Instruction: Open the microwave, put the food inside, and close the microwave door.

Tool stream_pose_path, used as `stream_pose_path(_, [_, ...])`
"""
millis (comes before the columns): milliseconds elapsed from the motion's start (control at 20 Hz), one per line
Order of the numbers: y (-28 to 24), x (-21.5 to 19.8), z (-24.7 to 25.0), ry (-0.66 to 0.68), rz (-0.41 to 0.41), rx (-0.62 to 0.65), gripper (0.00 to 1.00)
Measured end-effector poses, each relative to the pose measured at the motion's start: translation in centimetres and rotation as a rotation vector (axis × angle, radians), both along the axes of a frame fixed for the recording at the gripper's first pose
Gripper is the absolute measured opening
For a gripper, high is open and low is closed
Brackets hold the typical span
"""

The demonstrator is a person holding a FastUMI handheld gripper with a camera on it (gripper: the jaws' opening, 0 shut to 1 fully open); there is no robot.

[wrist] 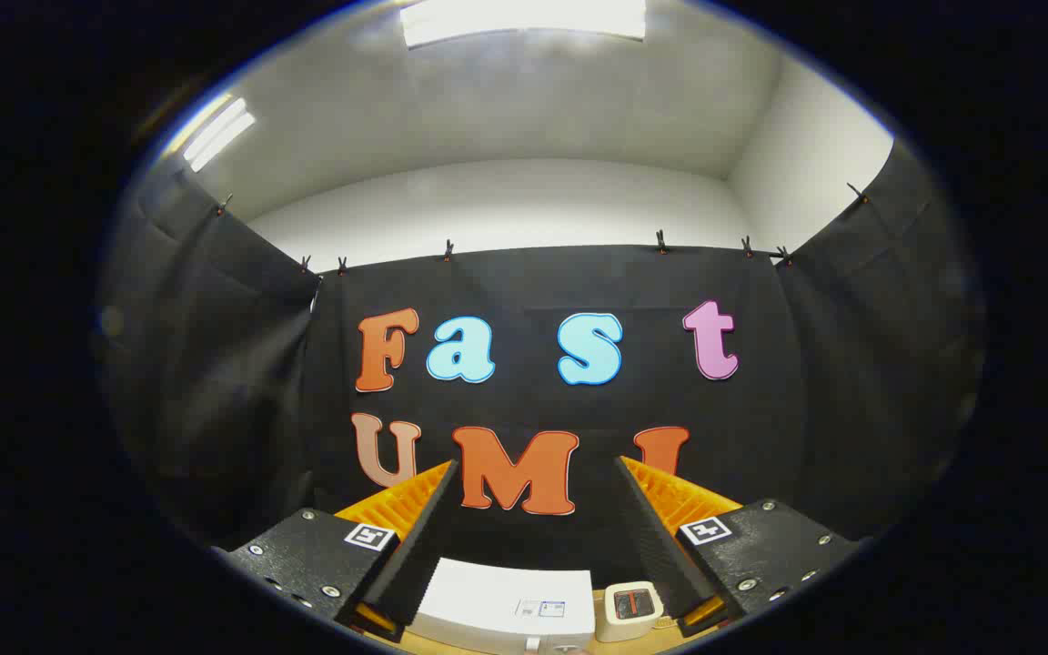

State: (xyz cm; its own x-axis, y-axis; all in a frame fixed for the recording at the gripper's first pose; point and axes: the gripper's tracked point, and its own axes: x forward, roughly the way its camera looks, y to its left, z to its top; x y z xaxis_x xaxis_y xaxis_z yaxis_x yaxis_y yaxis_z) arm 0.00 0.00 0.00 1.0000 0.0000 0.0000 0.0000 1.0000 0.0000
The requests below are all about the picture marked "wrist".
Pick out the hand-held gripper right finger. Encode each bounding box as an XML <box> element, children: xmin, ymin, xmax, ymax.
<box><xmin>615</xmin><ymin>455</ymin><xmax>863</xmax><ymax>638</ymax></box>

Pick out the narrow ceiling light panel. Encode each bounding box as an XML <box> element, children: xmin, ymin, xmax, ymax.
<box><xmin>180</xmin><ymin>96</ymin><xmax>257</xmax><ymax>174</ymax></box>

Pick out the wide ceiling light panel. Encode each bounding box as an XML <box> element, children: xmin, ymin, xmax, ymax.
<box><xmin>399</xmin><ymin>0</ymin><xmax>648</xmax><ymax>49</ymax></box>

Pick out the cream toaster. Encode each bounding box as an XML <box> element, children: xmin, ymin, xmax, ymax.
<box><xmin>595</xmin><ymin>580</ymin><xmax>666</xmax><ymax>644</ymax></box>

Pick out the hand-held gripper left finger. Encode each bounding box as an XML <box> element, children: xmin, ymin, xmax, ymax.
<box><xmin>212</xmin><ymin>459</ymin><xmax>459</xmax><ymax>642</ymax></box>

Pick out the row of black cloth clips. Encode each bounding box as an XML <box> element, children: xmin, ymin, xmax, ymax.
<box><xmin>215</xmin><ymin>182</ymin><xmax>871</xmax><ymax>276</ymax></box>

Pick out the white microwave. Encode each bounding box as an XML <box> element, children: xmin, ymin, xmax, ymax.
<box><xmin>406</xmin><ymin>558</ymin><xmax>598</xmax><ymax>655</ymax></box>

